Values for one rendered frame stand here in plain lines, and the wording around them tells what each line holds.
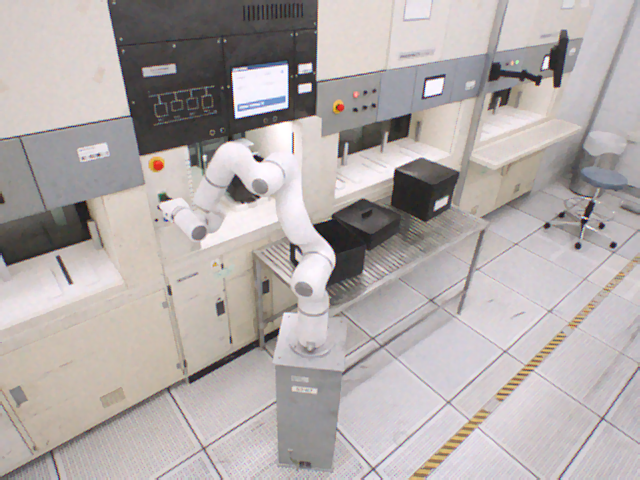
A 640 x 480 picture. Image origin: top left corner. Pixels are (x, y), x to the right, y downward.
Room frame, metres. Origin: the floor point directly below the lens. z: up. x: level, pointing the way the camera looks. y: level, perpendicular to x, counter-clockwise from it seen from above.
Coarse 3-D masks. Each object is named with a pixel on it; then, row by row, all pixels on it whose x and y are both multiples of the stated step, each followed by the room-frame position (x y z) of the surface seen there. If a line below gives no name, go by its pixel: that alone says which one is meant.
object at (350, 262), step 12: (324, 228) 1.85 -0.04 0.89; (336, 228) 1.87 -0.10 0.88; (336, 240) 1.87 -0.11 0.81; (348, 240) 1.78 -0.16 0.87; (360, 240) 1.70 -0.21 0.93; (300, 252) 1.64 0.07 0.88; (336, 252) 1.81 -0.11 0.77; (348, 252) 1.60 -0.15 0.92; (360, 252) 1.64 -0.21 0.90; (336, 264) 1.57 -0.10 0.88; (348, 264) 1.60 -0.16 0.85; (360, 264) 1.64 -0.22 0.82; (336, 276) 1.57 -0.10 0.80; (348, 276) 1.61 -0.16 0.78
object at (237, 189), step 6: (246, 144) 2.14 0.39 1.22; (252, 144) 2.15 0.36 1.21; (258, 156) 2.21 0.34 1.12; (234, 180) 2.01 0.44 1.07; (240, 180) 2.03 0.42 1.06; (228, 186) 2.06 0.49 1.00; (234, 186) 2.01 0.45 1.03; (240, 186) 2.03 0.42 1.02; (228, 192) 2.06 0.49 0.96; (234, 192) 2.01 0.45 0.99; (240, 192) 2.03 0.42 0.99; (246, 192) 2.05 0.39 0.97; (240, 198) 2.03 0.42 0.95; (258, 198) 2.11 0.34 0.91
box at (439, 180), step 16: (416, 160) 2.49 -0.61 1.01; (400, 176) 2.31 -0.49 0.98; (416, 176) 2.26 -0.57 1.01; (432, 176) 2.27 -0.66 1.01; (448, 176) 2.27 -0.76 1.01; (400, 192) 2.31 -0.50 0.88; (416, 192) 2.23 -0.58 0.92; (432, 192) 2.16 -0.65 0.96; (448, 192) 2.30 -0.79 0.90; (400, 208) 2.29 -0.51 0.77; (416, 208) 2.21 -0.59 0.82; (432, 208) 2.19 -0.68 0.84; (448, 208) 2.33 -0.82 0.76
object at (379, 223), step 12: (360, 204) 2.17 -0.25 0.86; (372, 204) 2.17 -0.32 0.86; (336, 216) 2.02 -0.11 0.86; (348, 216) 2.03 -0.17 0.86; (360, 216) 2.03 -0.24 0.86; (372, 216) 2.04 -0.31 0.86; (384, 216) 2.04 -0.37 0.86; (396, 216) 2.05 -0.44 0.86; (348, 228) 1.95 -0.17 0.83; (360, 228) 1.91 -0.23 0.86; (372, 228) 1.91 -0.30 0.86; (384, 228) 1.94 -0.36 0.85; (396, 228) 2.03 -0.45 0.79; (372, 240) 1.86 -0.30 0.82; (384, 240) 1.94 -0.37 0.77
